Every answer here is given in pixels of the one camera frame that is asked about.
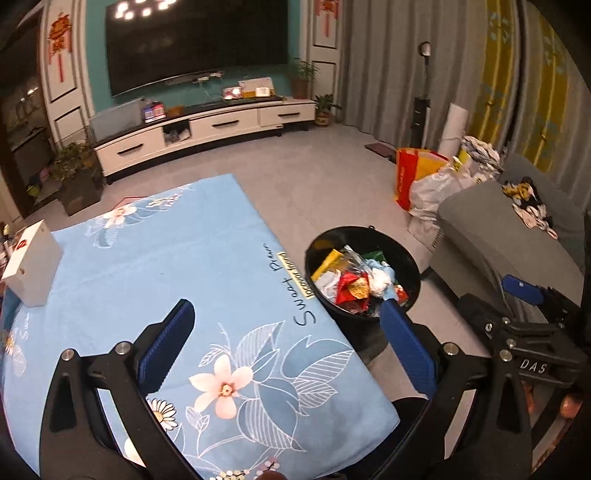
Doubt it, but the red Chinese knot decoration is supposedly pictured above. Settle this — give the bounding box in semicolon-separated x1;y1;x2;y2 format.
47;12;72;83

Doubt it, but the blue floral tablecloth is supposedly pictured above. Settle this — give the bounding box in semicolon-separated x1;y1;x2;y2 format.
1;175;400;479

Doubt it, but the white tissue ball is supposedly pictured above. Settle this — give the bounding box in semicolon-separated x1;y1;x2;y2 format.
369;268;393;299

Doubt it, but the grey curtain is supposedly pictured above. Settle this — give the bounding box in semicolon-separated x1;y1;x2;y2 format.
338;0;591;209

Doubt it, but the orange snack bag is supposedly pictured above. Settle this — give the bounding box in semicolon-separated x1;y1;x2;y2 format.
311;249;351;282

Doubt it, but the potted plant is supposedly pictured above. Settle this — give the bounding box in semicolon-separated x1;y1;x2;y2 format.
50;140;104;216
287;58;342;127

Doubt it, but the person's right hand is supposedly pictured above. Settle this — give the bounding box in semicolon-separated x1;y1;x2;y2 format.
523;386;585;421

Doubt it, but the white rolled paper tube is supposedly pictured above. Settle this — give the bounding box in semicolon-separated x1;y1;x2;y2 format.
438;103;469;158

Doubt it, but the black trash bin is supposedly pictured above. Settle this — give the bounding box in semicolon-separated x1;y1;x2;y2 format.
304;226;421;325

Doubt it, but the white cardboard box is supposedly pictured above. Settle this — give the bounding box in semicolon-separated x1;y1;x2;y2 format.
2;220;63;307

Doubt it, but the potted plant right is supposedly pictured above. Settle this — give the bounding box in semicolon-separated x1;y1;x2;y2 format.
287;58;342;127

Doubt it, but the potted plant left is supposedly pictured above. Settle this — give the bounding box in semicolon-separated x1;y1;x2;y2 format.
50;140;104;216

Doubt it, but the green snack bag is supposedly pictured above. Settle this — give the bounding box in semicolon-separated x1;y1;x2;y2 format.
362;250;387;263

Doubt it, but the yellow patterned curtain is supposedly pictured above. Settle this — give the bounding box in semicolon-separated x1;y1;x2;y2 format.
468;1;520;150

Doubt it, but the red shiny snack packet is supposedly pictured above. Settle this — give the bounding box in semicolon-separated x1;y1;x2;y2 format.
335;271;370;313

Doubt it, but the large black television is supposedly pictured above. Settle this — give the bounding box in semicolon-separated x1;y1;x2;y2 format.
105;0;288;96

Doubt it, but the white TV cabinet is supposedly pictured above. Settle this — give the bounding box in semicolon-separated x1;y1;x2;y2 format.
95;98;315;180

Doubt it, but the red yellow shopping bag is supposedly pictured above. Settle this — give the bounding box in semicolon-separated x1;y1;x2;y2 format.
394;147;449;211

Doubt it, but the white plastic bag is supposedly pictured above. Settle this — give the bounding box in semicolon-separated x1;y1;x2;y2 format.
409;158;476;221

